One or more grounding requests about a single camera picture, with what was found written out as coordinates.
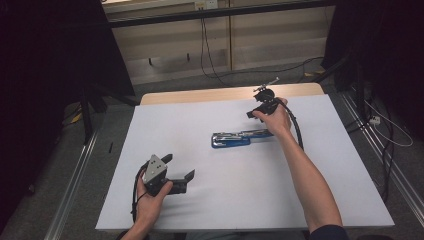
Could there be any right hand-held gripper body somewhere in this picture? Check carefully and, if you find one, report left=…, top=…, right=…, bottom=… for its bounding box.
left=252, top=76, right=282, bottom=116

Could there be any hand-held gripper black cable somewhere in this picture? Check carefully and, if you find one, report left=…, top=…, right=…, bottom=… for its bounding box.
left=130, top=161, right=149, bottom=224
left=276, top=97, right=305, bottom=151

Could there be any person's dark sleeve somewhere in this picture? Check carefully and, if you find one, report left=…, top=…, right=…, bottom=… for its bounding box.
left=308, top=224, right=350, bottom=240

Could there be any black metal stand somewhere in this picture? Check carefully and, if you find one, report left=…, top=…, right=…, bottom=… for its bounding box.
left=78, top=83, right=139, bottom=146

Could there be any white cable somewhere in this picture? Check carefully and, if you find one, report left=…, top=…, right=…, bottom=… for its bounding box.
left=363, top=99, right=414, bottom=148

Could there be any blue stapler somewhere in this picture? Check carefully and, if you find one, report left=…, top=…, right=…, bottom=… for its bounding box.
left=210, top=129, right=275, bottom=150

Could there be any right hand-held gripper black cable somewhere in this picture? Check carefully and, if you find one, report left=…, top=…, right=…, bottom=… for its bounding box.
left=276, top=97, right=305, bottom=151

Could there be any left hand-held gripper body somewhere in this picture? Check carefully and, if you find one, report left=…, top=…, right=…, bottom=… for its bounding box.
left=141, top=153, right=174, bottom=198

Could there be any black horizontal bar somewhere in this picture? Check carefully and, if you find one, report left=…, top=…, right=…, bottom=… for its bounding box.
left=106, top=0, right=336, bottom=29

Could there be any white wall socket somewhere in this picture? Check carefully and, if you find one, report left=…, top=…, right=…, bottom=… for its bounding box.
left=194, top=0, right=219, bottom=10

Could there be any light wooden table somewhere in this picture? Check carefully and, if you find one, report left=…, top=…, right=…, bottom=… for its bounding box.
left=139, top=82, right=326, bottom=106

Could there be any white table cover board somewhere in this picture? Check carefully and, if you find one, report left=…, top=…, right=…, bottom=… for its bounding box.
left=94, top=93, right=396, bottom=233

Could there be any left hand-held gripper black cable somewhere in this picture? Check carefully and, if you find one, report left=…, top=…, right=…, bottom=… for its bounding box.
left=130, top=161, right=149, bottom=224

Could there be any hanging black cable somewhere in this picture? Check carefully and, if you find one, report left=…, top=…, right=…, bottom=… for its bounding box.
left=199, top=16, right=234, bottom=88
left=202, top=18, right=221, bottom=79

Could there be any beige wooden cabinet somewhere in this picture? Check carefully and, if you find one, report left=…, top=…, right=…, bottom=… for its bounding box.
left=101, top=0, right=336, bottom=86

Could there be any thin vertical pole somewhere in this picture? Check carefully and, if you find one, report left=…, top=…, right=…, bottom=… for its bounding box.
left=226, top=0, right=234, bottom=72

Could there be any aluminium floor rail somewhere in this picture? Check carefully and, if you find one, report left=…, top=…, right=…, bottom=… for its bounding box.
left=339, top=91, right=424, bottom=219
left=43, top=128, right=99, bottom=240

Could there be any black floor cable bundle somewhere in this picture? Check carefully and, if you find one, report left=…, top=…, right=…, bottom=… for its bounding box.
left=344, top=96, right=396, bottom=203

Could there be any person's right hand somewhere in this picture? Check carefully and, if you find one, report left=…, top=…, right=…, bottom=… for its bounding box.
left=251, top=97, right=294, bottom=138

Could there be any person's left hand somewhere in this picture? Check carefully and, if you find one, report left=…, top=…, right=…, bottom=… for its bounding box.
left=135, top=179, right=174, bottom=231

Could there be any long black floor cable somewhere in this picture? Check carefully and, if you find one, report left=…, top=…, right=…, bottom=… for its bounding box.
left=229, top=56, right=325, bottom=84

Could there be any black curtain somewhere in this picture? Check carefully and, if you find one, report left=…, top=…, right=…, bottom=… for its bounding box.
left=321, top=0, right=424, bottom=141
left=0, top=0, right=136, bottom=231

